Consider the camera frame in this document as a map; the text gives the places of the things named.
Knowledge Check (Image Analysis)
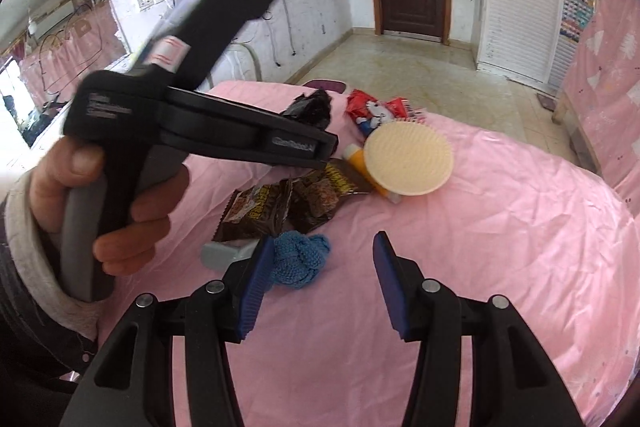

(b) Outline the pink tree print curtain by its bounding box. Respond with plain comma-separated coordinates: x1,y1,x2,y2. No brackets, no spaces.
560,0,640,198

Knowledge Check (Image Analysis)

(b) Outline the red printed snack packet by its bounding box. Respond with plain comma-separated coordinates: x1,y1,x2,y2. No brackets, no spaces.
346,89,428,138

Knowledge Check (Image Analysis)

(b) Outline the blue knitted sock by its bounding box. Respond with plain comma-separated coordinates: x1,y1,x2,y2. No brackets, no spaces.
270,231,332,292

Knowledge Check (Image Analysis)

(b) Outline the black plastic bag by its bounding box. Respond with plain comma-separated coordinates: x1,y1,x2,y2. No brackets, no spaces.
280,89,333,131

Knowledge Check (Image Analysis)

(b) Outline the pink bed sheet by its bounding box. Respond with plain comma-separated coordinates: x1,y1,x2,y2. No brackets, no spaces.
75,79,640,427

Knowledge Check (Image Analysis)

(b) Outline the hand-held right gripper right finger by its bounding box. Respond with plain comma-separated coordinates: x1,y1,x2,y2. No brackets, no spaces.
372,231,586,427

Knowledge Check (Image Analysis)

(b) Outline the person's left forearm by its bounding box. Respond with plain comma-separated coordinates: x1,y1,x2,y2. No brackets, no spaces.
0,177,101,427

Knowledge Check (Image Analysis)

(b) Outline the person's left hand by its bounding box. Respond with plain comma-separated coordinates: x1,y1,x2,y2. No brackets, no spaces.
29,139,191,278

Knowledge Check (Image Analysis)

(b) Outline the purple vibration plate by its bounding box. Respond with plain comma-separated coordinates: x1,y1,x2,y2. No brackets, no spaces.
302,78,346,94

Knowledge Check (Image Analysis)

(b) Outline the round beige brush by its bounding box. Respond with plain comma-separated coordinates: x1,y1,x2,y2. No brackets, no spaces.
363,119,455,198

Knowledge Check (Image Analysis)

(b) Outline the wall mirror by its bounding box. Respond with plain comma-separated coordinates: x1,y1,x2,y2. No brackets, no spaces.
0,0,126,148

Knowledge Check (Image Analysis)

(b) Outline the colourful chart poster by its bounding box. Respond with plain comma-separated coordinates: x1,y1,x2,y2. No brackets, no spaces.
559,0,598,45

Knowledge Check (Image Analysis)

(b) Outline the grey plastic holder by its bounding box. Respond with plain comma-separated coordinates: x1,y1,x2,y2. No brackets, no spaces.
201,239,261,272

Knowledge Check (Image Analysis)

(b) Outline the yellow tube white cap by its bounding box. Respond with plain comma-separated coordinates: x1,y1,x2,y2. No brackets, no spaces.
342,143,401,205

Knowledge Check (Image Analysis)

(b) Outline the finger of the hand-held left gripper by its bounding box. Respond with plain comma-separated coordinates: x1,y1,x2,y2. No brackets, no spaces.
167,88,338,146

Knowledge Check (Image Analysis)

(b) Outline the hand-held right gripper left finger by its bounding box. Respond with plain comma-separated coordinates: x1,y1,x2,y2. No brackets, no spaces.
59,234,277,427

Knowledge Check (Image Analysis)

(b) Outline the white chair frame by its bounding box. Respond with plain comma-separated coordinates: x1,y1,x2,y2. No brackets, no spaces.
207,39,263,88

